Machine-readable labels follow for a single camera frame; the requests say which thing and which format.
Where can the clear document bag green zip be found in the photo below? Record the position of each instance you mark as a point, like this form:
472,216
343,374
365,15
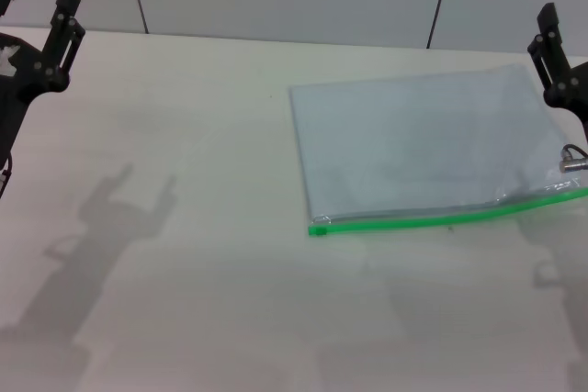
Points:
413,144

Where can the torn white tape label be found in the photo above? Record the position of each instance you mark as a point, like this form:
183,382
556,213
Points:
7,61

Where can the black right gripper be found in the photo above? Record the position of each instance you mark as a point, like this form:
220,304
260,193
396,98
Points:
580,98

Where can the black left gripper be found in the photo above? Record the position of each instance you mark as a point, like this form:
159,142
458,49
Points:
9,103

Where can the green zip slider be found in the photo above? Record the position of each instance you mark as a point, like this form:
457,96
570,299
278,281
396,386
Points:
318,230

